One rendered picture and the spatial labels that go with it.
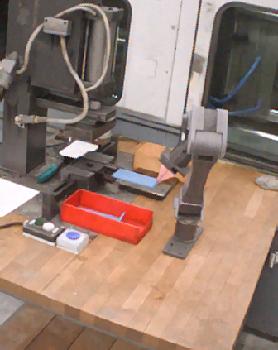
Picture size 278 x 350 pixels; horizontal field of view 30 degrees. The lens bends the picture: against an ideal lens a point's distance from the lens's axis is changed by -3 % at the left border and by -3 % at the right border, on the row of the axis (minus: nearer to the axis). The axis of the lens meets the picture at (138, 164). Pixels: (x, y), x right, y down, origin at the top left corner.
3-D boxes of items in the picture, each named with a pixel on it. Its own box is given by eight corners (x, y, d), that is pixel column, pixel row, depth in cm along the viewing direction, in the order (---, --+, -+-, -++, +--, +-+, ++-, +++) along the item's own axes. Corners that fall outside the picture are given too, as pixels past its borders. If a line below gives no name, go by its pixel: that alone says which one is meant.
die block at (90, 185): (87, 201, 173) (88, 179, 170) (59, 192, 176) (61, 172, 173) (112, 179, 191) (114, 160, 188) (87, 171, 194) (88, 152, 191)
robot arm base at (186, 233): (165, 229, 147) (189, 236, 145) (186, 200, 164) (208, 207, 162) (160, 253, 150) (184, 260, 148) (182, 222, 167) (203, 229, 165)
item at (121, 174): (156, 189, 168) (158, 180, 167) (112, 176, 172) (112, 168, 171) (163, 181, 174) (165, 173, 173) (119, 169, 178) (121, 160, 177)
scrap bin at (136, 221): (136, 245, 152) (139, 227, 150) (59, 220, 160) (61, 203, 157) (151, 227, 163) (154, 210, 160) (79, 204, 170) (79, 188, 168)
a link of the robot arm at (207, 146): (177, 198, 159) (196, 124, 134) (199, 201, 159) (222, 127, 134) (176, 216, 155) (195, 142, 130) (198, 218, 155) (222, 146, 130)
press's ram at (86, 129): (93, 152, 166) (103, 59, 154) (23, 133, 173) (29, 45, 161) (117, 135, 181) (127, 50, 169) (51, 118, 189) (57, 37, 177)
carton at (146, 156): (195, 188, 194) (199, 169, 190) (131, 170, 201) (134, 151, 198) (205, 175, 205) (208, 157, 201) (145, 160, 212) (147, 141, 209)
